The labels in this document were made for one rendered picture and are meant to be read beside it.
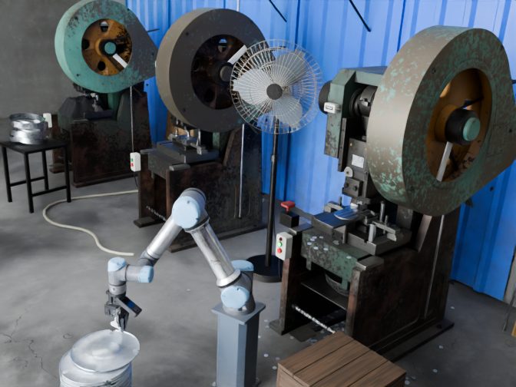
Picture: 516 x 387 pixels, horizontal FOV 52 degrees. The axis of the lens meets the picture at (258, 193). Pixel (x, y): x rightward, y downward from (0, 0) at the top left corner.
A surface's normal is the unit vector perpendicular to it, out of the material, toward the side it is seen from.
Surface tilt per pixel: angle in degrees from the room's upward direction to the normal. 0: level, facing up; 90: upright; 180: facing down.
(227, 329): 90
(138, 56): 90
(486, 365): 0
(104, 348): 0
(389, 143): 95
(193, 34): 90
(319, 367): 0
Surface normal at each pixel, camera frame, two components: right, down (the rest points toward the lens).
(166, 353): 0.05, -0.94
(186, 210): -0.15, 0.22
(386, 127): -0.77, 0.11
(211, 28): 0.60, 0.30
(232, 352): -0.53, 0.26
